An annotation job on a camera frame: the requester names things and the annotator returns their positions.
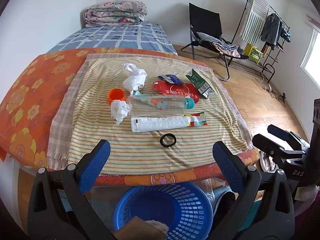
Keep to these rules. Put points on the clear plastic bottle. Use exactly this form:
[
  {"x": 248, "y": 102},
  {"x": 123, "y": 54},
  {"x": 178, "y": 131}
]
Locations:
[{"x": 155, "y": 103}]

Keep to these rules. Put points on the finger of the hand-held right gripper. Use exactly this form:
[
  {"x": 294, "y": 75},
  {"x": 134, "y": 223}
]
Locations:
[
  {"x": 265, "y": 143},
  {"x": 277, "y": 130}
]

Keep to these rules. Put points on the green striped hanging towel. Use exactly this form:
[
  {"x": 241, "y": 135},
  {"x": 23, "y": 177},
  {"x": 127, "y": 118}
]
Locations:
[{"x": 253, "y": 22}]

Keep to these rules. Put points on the window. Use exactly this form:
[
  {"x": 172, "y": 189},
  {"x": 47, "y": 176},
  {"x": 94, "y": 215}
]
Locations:
[{"x": 313, "y": 55}]

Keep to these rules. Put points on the teal hanging garment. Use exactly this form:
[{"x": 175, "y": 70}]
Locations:
[{"x": 286, "y": 35}]

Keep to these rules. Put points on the crumpled white tissue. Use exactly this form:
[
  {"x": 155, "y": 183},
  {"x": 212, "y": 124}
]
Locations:
[{"x": 120, "y": 111}]

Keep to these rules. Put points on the green carton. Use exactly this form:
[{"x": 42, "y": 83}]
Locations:
[{"x": 198, "y": 81}]

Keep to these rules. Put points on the clear plastic bag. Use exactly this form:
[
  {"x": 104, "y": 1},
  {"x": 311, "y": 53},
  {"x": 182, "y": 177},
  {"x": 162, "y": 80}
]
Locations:
[{"x": 208, "y": 190}]

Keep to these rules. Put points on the black clothes rack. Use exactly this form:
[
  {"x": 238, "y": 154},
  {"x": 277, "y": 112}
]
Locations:
[{"x": 265, "y": 66}]

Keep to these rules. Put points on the blue checked bed sheet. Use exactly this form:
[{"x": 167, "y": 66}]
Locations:
[{"x": 112, "y": 36}]

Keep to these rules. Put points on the dark striped cloth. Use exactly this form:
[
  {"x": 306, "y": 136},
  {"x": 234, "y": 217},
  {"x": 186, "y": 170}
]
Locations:
[{"x": 220, "y": 42}]

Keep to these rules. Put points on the black folding chair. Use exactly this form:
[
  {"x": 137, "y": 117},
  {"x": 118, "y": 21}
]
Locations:
[{"x": 205, "y": 17}]

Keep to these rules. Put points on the blue plastic basket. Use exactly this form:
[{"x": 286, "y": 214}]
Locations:
[{"x": 140, "y": 200}]

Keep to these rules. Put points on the striped fringed towel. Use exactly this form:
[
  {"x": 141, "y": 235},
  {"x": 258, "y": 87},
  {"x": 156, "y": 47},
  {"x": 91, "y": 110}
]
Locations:
[{"x": 125, "y": 155}]

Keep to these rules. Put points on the crumpled white plastic bag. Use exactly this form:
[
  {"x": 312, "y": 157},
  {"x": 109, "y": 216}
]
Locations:
[{"x": 135, "y": 80}]

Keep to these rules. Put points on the blue snack wrapper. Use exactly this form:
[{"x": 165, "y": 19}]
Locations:
[{"x": 172, "y": 79}]

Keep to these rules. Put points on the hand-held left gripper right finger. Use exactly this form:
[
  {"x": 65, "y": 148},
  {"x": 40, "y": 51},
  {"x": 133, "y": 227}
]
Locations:
[{"x": 226, "y": 162}]

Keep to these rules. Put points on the folded floral quilt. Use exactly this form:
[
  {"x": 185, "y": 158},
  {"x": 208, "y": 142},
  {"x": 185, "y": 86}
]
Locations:
[{"x": 115, "y": 12}]

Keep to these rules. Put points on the orange floral blanket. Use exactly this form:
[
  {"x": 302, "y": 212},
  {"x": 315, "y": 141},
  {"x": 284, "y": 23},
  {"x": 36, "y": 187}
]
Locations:
[{"x": 30, "y": 90}]

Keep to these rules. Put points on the dark hanging jacket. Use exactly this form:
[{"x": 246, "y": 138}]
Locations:
[{"x": 271, "y": 30}]

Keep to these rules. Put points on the brown cardboard piece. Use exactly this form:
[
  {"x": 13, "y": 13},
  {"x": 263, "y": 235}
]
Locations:
[{"x": 137, "y": 227}]

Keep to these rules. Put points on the white and colourful wrapper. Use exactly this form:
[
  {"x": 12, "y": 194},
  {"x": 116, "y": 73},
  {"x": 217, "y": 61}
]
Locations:
[{"x": 155, "y": 123}]

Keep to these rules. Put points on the pink cloth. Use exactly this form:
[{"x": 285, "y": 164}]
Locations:
[{"x": 237, "y": 53}]

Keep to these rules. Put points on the yellow plastic crate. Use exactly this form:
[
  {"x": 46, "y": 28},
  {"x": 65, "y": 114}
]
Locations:
[{"x": 255, "y": 53}]

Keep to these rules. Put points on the red paper packet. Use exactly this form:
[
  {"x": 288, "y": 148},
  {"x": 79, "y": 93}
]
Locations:
[{"x": 175, "y": 90}]

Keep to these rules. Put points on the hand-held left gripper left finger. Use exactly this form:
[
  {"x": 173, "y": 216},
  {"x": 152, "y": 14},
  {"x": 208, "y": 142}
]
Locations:
[{"x": 96, "y": 162}]

